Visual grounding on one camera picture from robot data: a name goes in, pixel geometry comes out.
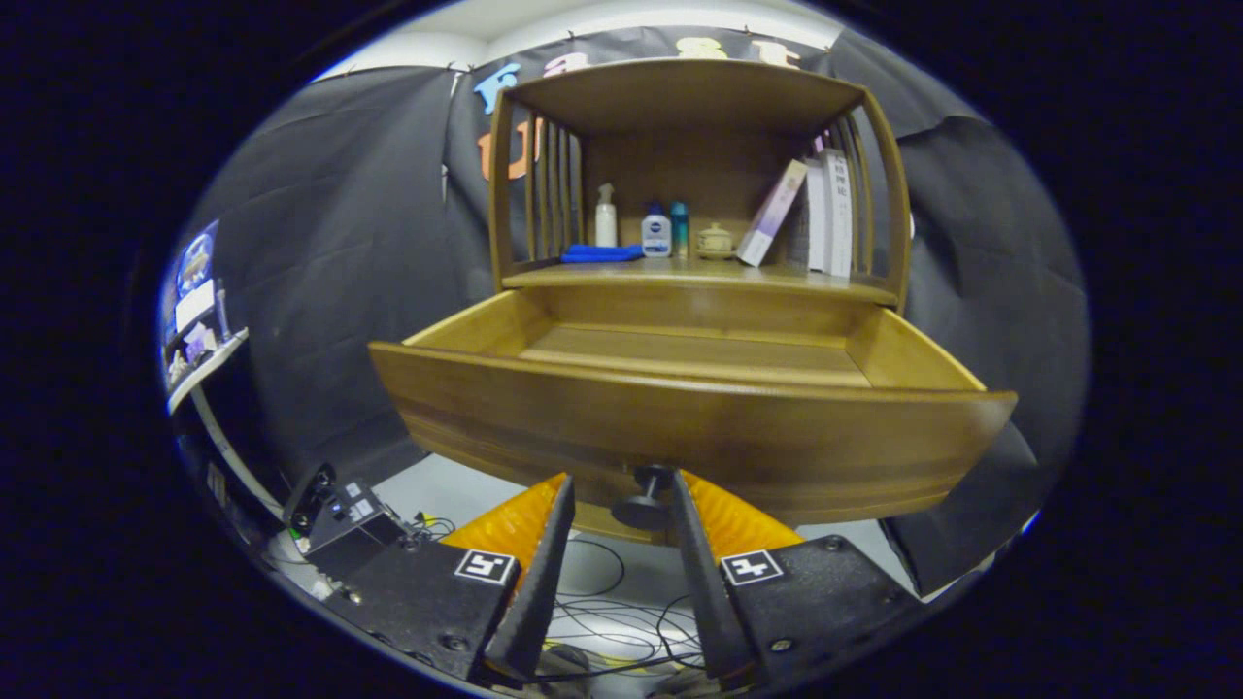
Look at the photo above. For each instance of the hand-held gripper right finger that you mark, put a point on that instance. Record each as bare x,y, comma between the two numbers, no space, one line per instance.
704,592

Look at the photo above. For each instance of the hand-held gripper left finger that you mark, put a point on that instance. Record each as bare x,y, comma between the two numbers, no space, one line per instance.
544,582

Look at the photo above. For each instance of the wooden drawer with black knob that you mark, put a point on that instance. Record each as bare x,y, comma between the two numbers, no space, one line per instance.
680,437

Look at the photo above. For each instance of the wooden countertop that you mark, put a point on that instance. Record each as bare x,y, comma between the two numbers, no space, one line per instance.
680,275

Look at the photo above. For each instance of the wooden cabinet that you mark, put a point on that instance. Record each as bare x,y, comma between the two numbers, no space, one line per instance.
680,97

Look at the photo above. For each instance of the black electronic box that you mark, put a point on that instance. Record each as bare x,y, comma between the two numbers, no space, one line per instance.
335,510

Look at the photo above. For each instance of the blue folded cloth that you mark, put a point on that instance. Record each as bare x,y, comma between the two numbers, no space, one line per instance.
602,253

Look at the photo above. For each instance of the beige lidded ceramic cup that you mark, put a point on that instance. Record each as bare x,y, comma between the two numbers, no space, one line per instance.
715,243

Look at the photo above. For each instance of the white bottle with blue cap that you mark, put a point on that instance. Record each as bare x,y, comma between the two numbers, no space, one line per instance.
656,238

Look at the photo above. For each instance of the slim teal bottle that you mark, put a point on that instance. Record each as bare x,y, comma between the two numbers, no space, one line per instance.
680,233

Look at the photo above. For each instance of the white pump bottle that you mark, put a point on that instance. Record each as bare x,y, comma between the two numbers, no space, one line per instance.
606,223

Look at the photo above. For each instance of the dark patterned book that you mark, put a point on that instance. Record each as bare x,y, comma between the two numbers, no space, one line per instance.
796,228

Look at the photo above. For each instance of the purple and white book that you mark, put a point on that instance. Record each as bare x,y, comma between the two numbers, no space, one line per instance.
772,214

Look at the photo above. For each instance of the plain white book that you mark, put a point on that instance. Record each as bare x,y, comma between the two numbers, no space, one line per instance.
816,218

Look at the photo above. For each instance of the black backdrop cloth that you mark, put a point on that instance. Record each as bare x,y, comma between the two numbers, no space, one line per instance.
340,243

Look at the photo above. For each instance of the white desk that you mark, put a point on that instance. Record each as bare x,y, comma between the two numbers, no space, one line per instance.
209,364

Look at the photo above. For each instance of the white book with black lettering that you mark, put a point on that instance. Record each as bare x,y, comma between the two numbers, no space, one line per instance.
838,214

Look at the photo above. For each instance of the computer monitor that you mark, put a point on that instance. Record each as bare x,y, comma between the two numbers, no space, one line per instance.
194,267

